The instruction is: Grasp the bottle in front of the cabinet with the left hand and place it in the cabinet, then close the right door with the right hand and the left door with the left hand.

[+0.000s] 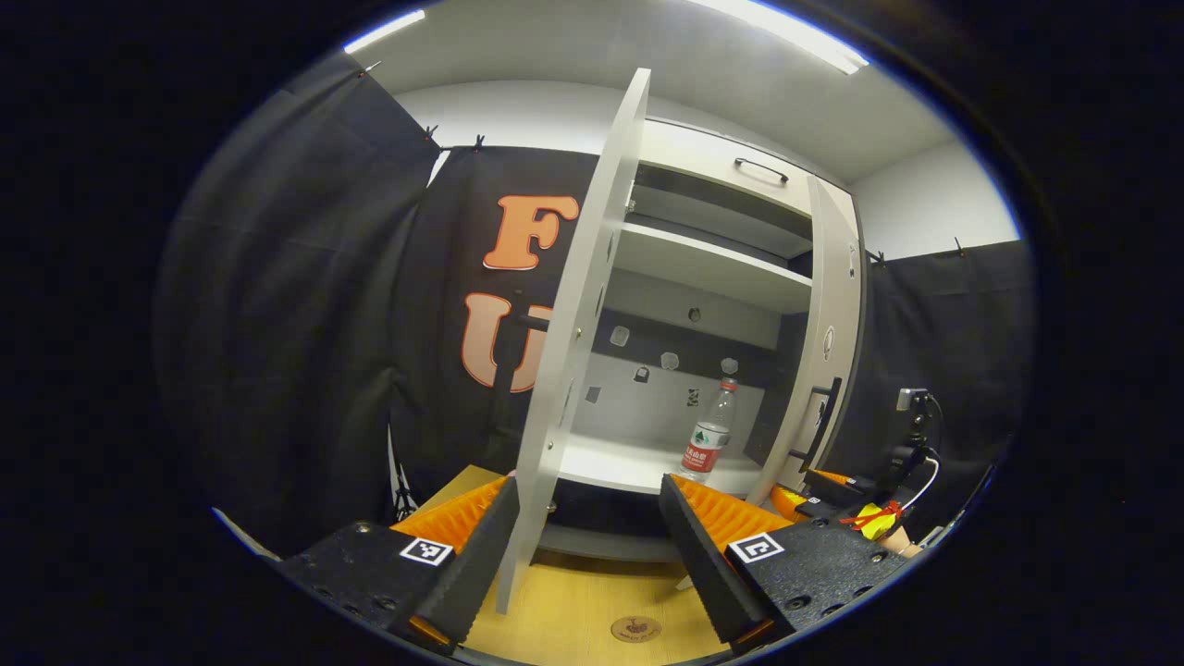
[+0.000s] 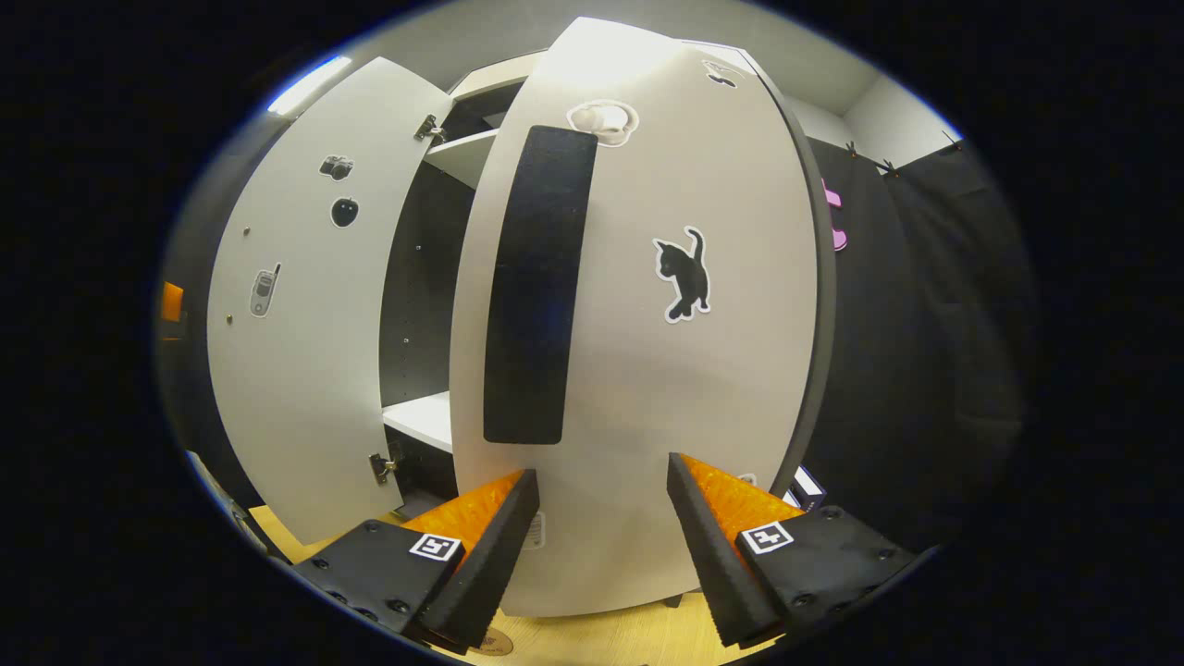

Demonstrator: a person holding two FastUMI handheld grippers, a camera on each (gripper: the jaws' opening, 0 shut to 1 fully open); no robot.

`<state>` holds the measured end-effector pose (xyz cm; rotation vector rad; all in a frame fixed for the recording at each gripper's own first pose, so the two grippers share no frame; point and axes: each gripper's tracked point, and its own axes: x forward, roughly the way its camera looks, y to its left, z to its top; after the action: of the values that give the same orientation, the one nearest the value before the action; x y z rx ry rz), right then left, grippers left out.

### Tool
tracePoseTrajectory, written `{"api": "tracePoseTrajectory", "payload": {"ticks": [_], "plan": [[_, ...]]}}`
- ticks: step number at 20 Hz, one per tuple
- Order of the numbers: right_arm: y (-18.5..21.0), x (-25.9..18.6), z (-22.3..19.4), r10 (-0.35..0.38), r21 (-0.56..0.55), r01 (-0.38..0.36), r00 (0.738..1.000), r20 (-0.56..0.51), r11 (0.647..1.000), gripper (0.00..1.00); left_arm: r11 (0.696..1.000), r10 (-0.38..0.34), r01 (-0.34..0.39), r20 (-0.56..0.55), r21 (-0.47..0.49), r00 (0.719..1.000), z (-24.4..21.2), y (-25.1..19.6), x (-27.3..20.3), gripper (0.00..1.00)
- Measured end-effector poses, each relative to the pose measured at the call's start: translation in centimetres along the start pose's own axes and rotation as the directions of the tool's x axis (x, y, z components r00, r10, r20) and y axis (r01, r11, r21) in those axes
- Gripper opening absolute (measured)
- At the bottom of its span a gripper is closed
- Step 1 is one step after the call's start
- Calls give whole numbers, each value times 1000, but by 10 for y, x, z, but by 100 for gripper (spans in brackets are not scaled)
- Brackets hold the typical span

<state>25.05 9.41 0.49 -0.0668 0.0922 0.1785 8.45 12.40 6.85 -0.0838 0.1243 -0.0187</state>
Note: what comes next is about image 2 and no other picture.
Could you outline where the white door with phone sticker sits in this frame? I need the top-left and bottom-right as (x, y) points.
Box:
(206, 55), (456, 547)

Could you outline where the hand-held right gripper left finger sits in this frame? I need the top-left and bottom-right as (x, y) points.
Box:
(294, 468), (540, 651)

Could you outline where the round brown coaster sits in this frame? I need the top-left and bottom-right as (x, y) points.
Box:
(465, 626), (515, 660)

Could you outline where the white door with cat sticker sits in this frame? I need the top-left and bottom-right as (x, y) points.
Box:
(449, 17), (838, 619)

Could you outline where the white cabinet shelf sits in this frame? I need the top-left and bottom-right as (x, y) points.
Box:
(424, 128), (502, 191)
(382, 390), (454, 454)

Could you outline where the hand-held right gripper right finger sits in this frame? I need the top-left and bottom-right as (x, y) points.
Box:
(666, 451), (917, 648)

